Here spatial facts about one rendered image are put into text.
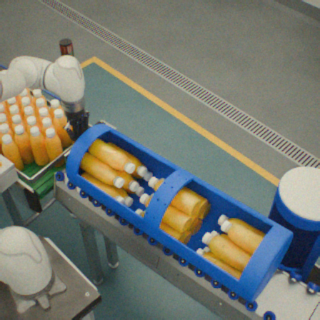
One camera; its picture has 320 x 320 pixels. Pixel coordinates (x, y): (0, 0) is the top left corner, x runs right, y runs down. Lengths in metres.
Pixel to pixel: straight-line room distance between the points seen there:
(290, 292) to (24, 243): 0.98
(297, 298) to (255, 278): 0.33
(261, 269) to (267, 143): 2.14
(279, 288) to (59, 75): 1.12
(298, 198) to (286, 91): 2.25
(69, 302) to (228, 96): 2.67
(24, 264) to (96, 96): 2.60
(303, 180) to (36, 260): 1.13
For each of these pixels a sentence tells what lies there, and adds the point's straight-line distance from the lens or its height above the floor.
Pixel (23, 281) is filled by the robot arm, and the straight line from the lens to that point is 1.53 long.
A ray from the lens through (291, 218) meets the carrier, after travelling 1.92.
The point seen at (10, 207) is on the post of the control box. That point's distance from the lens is 2.24.
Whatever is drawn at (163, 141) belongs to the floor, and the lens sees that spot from 3.49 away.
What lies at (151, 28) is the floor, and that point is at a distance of 4.71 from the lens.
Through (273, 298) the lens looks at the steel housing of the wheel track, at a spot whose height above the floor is 0.93.
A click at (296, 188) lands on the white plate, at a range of 1.96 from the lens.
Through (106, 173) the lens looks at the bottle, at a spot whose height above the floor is 1.14.
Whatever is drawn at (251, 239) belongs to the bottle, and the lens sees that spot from 1.58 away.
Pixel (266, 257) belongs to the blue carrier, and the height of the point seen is 1.22.
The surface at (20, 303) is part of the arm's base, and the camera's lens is 1.65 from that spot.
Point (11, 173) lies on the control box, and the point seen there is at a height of 1.06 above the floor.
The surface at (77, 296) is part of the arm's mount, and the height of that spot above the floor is 1.05.
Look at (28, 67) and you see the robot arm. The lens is 1.66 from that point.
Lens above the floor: 2.51
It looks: 49 degrees down
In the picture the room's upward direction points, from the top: straight up
